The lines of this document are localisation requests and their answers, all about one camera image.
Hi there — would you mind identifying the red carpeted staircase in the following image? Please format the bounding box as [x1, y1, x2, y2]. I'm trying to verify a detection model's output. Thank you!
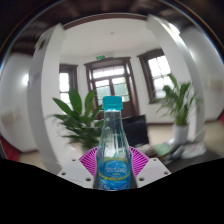
[0, 136, 21, 163]

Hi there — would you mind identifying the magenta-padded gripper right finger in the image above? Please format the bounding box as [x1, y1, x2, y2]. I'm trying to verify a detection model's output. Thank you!
[129, 146, 172, 189]

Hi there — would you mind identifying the broad-leaf plant in white pot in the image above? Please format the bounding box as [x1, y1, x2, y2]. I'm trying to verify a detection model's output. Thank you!
[46, 87, 106, 151]
[154, 73, 201, 146]

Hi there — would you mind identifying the green packet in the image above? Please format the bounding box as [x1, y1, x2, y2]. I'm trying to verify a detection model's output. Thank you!
[153, 143, 173, 158]

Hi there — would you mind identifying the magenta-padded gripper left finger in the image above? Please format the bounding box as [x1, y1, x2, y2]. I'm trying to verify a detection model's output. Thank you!
[57, 146, 99, 190]

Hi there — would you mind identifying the black chair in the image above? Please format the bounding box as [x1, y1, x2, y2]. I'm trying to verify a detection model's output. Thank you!
[121, 114, 150, 148]

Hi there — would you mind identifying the dark wooden double door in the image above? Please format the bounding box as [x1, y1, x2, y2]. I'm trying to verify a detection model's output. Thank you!
[83, 57, 141, 118]

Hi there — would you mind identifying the clear bottle with teal cap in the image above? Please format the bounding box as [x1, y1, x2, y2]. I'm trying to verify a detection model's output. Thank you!
[93, 95, 132, 192]

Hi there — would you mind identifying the white printed magazine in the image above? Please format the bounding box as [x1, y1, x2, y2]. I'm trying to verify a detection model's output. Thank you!
[181, 143, 208, 159]

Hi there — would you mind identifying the dark-framed window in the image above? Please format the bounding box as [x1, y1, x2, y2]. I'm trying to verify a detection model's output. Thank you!
[59, 64, 79, 104]
[137, 48, 178, 104]

